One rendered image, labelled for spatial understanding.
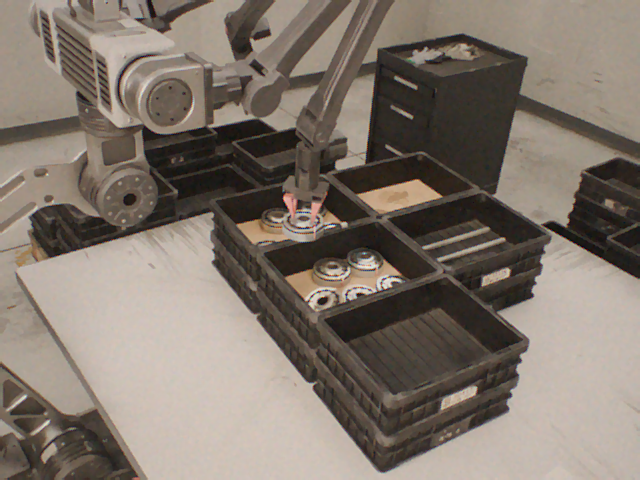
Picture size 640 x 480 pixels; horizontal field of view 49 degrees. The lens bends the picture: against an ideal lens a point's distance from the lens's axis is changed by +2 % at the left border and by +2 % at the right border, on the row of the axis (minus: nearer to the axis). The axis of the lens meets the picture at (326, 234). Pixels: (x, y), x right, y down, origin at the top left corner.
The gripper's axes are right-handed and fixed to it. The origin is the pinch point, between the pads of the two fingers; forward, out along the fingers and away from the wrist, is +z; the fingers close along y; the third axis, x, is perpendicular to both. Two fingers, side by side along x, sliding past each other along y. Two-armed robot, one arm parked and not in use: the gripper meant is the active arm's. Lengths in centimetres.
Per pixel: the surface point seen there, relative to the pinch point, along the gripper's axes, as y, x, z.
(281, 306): 1.9, 9.1, 21.8
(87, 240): 91, -49, 57
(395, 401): -31, 42, 13
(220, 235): 28.0, -16.8, 21.5
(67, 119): 205, -222, 96
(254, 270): 12.7, -1.6, 20.3
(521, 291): -60, -31, 30
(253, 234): 19.7, -21.9, 22.3
